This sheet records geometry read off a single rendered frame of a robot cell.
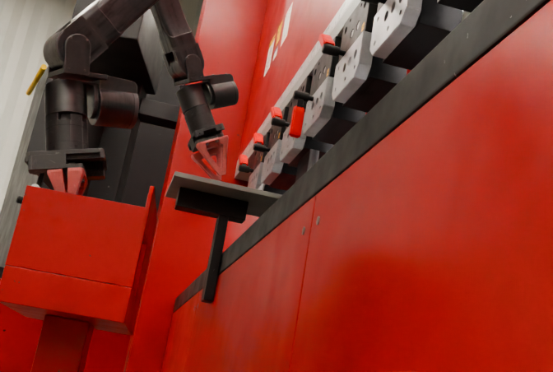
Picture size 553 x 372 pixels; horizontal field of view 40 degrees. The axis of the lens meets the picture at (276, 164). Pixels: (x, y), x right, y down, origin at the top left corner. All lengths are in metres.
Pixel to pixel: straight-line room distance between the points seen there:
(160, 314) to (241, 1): 1.11
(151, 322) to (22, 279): 1.42
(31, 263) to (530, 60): 0.71
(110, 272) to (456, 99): 0.58
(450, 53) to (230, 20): 2.15
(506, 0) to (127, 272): 0.63
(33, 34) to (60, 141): 7.95
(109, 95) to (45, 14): 8.02
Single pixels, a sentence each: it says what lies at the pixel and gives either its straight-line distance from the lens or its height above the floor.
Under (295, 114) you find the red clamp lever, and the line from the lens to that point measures 1.52.
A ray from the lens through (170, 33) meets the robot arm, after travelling 1.62.
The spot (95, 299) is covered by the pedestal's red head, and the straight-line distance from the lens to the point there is 1.00.
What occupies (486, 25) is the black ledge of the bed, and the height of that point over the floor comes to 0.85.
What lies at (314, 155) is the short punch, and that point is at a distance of 1.63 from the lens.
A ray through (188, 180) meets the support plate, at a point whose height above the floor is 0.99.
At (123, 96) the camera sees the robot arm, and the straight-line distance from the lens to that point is 1.12.
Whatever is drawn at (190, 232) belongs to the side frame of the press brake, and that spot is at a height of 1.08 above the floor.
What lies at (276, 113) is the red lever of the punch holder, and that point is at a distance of 1.77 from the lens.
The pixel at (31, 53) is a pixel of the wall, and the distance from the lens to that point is 8.94.
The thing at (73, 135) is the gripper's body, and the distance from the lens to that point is 1.08.
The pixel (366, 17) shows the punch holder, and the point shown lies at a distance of 1.31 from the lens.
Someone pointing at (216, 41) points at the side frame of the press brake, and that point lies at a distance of 2.67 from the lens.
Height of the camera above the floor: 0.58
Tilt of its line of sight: 18 degrees up
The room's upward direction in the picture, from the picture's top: 10 degrees clockwise
